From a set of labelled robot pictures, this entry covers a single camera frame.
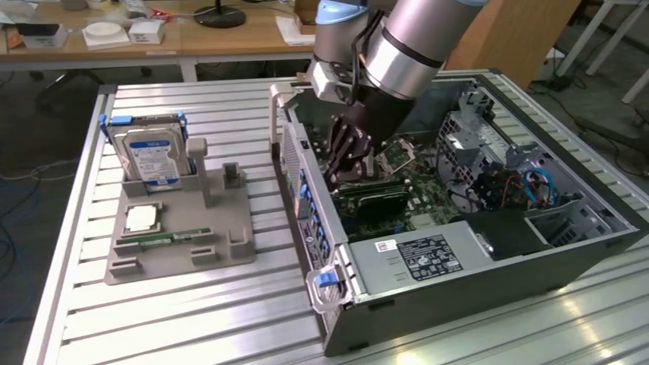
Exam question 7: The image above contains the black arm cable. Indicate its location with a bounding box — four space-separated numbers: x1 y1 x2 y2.
348 10 388 106

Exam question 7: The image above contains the brown cardboard box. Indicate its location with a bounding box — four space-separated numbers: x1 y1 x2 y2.
293 0 321 24

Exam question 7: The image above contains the open grey PC case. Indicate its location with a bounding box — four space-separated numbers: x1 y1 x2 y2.
268 71 645 358

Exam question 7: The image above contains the perforated metal disk bay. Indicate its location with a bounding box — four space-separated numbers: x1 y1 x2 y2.
434 90 513 183

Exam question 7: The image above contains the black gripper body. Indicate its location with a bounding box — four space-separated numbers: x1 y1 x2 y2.
344 89 420 142

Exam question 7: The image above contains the white labelled cardboard box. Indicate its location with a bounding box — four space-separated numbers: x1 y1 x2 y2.
126 21 166 45

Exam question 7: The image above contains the black chair base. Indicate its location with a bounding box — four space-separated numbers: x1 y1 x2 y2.
29 64 153 111

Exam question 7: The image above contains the blue case latch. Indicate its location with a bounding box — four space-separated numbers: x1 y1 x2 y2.
313 265 337 292

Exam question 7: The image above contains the grey power supply unit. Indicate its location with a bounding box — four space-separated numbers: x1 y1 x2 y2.
348 221 496 297

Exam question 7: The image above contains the grey angled disk bay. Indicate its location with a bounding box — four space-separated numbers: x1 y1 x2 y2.
524 193 614 248

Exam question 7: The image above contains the metal socket cover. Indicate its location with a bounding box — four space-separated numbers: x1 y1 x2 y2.
380 138 418 174

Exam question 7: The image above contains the white table frame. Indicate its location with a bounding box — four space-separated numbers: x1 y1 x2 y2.
554 0 649 104

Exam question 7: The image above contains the white folded paper box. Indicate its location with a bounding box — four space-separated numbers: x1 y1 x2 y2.
276 14 318 46

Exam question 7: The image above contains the wooden desk white frame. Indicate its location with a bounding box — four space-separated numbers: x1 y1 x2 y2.
0 0 325 83

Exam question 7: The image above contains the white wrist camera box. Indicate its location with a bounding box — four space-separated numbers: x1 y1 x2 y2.
308 61 357 105

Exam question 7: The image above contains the green RAM stick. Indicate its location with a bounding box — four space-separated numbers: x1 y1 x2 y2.
116 227 212 246

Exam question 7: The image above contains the red wire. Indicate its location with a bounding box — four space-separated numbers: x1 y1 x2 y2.
498 170 524 208

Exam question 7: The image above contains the grey plastic parts rack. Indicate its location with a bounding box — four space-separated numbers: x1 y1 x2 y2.
104 137 258 286

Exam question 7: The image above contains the white box black top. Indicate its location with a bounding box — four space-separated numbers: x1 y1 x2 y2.
14 23 68 49

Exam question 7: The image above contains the white round part square base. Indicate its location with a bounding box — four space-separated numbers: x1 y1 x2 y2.
82 21 132 50

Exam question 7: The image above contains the blue wire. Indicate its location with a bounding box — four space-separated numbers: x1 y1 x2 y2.
524 168 560 209

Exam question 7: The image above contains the silver CPU chip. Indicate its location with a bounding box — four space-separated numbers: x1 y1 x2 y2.
124 207 162 233

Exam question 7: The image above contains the wooden cabinet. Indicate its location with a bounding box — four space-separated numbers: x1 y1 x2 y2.
444 0 584 90

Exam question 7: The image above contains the green motherboard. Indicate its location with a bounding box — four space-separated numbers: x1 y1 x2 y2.
308 129 468 244

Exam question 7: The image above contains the hard disk in blue caddy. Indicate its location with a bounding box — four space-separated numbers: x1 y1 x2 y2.
98 109 197 193

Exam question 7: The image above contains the black round lamp base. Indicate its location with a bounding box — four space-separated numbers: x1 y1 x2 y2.
194 0 248 30

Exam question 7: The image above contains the blue floor cable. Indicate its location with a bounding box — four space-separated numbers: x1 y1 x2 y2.
0 163 46 328

